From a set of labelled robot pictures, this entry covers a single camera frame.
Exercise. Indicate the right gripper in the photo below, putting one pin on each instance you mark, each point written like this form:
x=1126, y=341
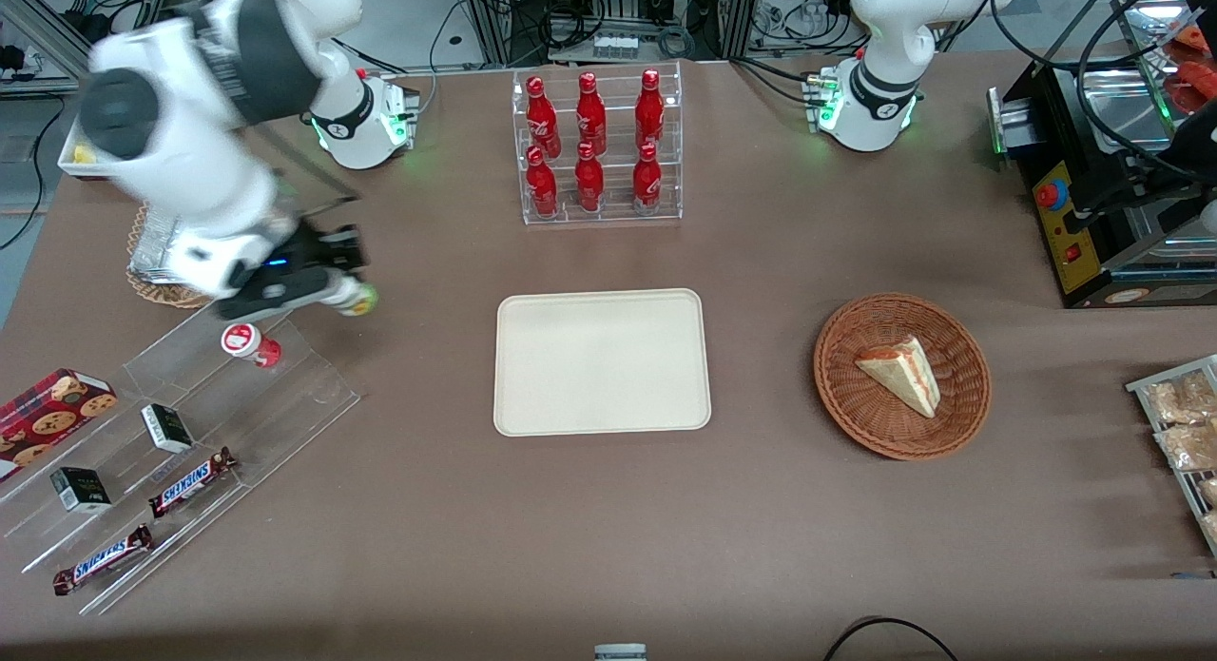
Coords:
x=316, y=249

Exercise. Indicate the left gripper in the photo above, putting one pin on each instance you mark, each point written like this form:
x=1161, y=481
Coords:
x=1172, y=178

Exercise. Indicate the green gum bottle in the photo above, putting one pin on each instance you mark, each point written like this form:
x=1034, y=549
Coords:
x=357, y=300

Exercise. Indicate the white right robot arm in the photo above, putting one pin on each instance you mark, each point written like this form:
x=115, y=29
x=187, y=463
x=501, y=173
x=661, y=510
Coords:
x=200, y=176

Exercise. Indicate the red gum bottle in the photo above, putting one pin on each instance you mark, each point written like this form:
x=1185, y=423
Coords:
x=243, y=340

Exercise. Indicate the aluminium foil tray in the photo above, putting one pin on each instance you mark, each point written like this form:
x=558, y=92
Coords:
x=152, y=247

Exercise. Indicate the metal food tray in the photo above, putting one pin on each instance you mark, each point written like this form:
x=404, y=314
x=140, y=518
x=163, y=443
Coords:
x=1155, y=19

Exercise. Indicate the cream plastic tray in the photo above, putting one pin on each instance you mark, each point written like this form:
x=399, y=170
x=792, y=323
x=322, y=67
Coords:
x=601, y=361

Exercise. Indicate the black machine with red button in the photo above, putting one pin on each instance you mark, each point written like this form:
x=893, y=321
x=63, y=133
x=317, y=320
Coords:
x=1065, y=252

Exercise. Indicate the clear acrylic stepped display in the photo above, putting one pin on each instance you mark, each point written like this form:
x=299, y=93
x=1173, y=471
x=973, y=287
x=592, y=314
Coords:
x=285, y=395

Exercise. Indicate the light wicker basket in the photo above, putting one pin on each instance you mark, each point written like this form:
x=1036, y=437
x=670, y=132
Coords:
x=157, y=292

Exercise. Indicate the clear snack bag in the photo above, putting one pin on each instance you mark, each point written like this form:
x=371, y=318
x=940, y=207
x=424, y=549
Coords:
x=1188, y=446
x=1177, y=400

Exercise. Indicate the red cola bottle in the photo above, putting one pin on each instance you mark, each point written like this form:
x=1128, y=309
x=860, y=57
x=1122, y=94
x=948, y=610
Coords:
x=647, y=178
x=590, y=117
x=542, y=119
x=649, y=111
x=541, y=185
x=589, y=181

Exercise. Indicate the wrapped triangle sandwich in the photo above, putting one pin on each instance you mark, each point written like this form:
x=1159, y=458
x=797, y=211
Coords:
x=903, y=374

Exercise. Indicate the small black box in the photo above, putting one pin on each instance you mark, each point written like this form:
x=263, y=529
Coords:
x=167, y=429
x=81, y=490

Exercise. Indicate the clear acrylic bottle rack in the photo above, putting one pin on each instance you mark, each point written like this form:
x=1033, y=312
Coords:
x=613, y=214

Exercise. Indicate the yellow snack packet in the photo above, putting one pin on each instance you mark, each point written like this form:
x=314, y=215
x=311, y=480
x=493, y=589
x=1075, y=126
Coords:
x=86, y=153

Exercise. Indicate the Snickers chocolate bar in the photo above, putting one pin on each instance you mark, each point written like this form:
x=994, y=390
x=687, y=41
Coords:
x=103, y=559
x=190, y=482

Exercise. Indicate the white snack bin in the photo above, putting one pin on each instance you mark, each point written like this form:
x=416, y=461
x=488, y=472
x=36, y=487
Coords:
x=71, y=165

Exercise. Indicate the brown wicker basket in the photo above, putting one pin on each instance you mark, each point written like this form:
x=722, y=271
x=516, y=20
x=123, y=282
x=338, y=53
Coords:
x=856, y=414

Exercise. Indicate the white power strip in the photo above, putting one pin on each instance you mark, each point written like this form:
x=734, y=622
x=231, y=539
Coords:
x=615, y=46

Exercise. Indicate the red cookie box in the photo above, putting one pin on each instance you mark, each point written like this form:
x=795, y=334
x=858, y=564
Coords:
x=52, y=416

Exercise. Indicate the small white grey object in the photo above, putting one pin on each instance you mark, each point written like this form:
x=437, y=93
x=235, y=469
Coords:
x=620, y=652

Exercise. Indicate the aluminium frame rack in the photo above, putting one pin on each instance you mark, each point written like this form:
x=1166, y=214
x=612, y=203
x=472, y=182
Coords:
x=494, y=14

